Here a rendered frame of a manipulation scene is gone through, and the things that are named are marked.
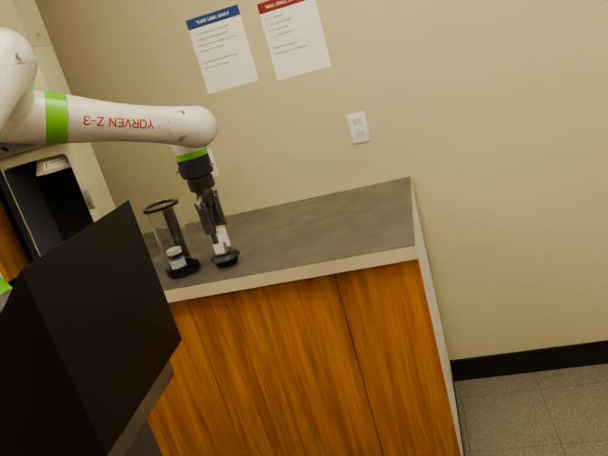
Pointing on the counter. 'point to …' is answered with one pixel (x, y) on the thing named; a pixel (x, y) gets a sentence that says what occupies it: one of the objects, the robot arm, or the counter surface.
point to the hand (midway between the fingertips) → (220, 240)
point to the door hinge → (18, 216)
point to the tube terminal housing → (51, 76)
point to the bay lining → (49, 204)
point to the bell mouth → (52, 165)
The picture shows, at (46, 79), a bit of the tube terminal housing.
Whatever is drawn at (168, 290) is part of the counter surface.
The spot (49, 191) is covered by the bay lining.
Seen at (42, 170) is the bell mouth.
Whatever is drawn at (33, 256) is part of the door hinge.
